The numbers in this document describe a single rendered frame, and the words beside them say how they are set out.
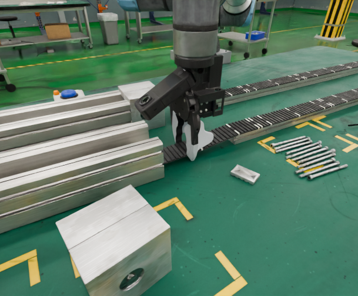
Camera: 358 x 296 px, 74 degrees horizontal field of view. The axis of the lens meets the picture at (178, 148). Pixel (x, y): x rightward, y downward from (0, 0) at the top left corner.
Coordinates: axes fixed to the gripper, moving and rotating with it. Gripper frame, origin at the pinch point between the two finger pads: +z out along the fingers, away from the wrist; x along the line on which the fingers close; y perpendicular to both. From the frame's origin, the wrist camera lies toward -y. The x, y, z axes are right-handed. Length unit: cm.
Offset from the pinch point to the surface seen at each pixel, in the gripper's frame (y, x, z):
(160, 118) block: 0.7, 14.0, -1.1
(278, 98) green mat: 43.4, 13.0, 1.7
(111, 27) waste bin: 107, 501, 47
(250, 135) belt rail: 17.9, -2.0, 0.5
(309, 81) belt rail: 64, 17, 1
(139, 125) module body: -8.4, 3.1, -6.9
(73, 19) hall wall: 68, 776, 59
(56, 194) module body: -25.6, -5.0, -3.0
